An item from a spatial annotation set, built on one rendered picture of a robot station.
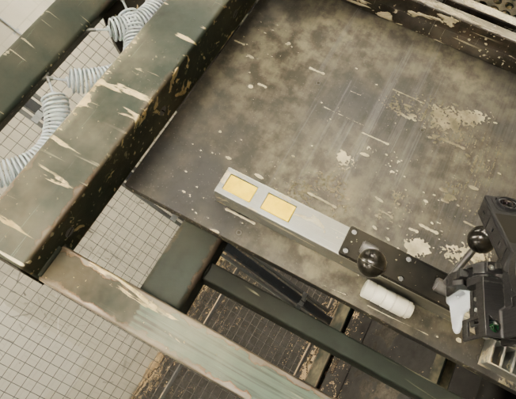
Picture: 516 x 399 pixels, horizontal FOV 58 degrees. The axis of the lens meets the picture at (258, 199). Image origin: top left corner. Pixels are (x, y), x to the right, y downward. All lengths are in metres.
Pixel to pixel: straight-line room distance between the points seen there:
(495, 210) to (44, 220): 0.58
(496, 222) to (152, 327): 0.46
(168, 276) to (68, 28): 0.79
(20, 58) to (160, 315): 0.82
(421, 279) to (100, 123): 0.55
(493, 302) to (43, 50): 1.14
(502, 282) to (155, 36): 0.64
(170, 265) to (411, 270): 0.38
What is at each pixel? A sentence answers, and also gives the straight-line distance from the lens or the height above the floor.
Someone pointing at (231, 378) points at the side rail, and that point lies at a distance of 0.68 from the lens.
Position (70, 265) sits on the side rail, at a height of 1.83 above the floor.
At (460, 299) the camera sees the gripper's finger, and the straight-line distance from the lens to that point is 0.62.
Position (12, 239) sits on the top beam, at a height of 1.91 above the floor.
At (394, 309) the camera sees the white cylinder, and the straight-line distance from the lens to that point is 0.75.
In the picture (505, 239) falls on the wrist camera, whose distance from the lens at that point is 0.54.
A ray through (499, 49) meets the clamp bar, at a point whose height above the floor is 1.44.
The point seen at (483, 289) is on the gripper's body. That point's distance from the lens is 0.54.
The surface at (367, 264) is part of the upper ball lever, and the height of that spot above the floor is 1.56.
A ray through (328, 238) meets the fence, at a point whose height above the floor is 1.55.
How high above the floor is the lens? 1.91
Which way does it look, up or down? 19 degrees down
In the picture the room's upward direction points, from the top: 52 degrees counter-clockwise
